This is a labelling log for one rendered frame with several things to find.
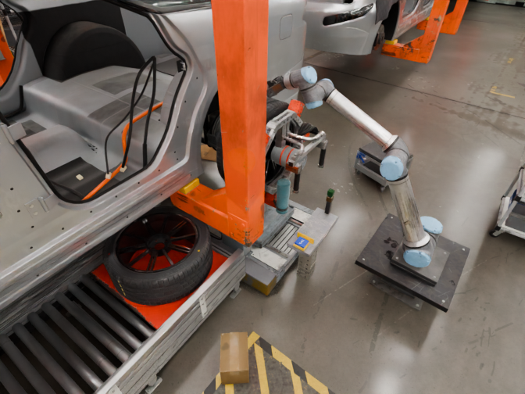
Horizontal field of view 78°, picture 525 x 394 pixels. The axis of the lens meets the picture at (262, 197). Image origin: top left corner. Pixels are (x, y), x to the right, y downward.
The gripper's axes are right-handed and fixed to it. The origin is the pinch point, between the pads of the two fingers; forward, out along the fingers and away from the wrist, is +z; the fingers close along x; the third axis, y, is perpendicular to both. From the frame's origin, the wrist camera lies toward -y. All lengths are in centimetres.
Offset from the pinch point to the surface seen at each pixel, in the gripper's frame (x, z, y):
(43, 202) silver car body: 15, 21, -124
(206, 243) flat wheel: -61, 30, -72
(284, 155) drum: -41.5, 0.1, -5.7
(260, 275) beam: -108, 26, -55
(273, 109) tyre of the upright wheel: -13.2, -1.4, 1.8
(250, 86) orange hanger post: 14, -39, -45
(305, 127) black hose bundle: -33.2, -9.6, 13.1
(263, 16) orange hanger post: 35, -51, -33
